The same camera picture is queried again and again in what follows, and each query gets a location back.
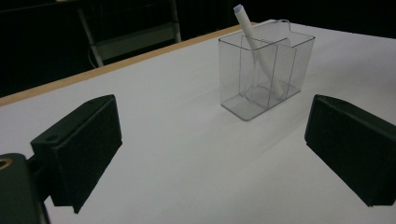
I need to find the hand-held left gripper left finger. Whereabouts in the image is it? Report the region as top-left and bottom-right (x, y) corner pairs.
(30, 93), (123, 215)

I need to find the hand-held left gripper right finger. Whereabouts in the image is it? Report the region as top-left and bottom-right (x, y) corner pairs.
(304, 93), (396, 208)

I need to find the clear plastic pen holder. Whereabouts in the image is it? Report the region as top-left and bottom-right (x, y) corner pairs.
(218, 19), (316, 121)

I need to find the white pen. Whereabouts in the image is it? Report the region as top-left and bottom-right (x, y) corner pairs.
(233, 4), (290, 100)

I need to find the white table cover sheet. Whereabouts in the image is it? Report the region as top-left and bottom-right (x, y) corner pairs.
(0, 20), (396, 224)

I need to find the metal chair frame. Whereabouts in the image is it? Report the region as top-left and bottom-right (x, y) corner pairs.
(77, 0), (183, 68)

